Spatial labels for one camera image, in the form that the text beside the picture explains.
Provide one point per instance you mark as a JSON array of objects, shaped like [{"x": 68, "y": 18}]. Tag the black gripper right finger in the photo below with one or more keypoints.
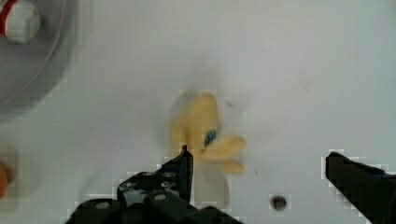
[{"x": 371, "y": 190}]

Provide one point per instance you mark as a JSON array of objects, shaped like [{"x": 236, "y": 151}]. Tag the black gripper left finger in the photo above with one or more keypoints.
[{"x": 160, "y": 197}]

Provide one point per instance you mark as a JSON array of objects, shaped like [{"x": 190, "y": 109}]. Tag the orange slice toy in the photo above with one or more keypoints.
[{"x": 3, "y": 181}]

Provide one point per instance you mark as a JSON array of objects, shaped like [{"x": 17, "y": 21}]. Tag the peeled yellow toy banana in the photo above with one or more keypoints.
[{"x": 197, "y": 129}]

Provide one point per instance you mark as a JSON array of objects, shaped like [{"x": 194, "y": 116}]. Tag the red ketchup bottle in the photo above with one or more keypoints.
[{"x": 19, "y": 20}]

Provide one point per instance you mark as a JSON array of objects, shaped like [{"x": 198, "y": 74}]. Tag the grey round plate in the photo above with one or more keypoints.
[{"x": 22, "y": 65}]

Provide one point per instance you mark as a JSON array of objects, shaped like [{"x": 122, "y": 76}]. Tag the black table hole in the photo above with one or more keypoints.
[{"x": 278, "y": 202}]

